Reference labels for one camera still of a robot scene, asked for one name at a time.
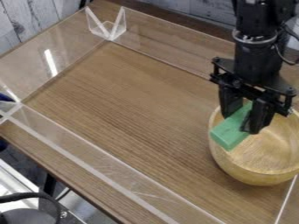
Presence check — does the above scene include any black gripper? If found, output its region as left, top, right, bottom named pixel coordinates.
left=209, top=30, right=296, bottom=135

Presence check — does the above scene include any green rectangular block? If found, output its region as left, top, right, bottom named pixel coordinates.
left=209, top=101, right=252, bottom=151

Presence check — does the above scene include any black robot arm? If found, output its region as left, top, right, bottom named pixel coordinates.
left=209, top=0, right=297, bottom=135

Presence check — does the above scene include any light wooden bowl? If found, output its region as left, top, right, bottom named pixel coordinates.
left=208, top=110, right=299, bottom=186

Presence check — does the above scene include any blue object at edge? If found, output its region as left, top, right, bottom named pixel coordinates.
left=0, top=93, right=14, bottom=102

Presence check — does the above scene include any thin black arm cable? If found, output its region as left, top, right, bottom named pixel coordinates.
left=272, top=24, right=299, bottom=67

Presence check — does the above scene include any clear acrylic corner bracket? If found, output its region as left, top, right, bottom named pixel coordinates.
left=84, top=7, right=126, bottom=41

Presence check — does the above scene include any clear acrylic tray wall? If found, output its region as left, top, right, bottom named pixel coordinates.
left=0, top=0, right=299, bottom=224

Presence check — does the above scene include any metal table bracket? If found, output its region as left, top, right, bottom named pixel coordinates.
left=38, top=188, right=86, bottom=224

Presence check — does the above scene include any black cable loop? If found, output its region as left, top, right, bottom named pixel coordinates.
left=0, top=192, right=62, bottom=224

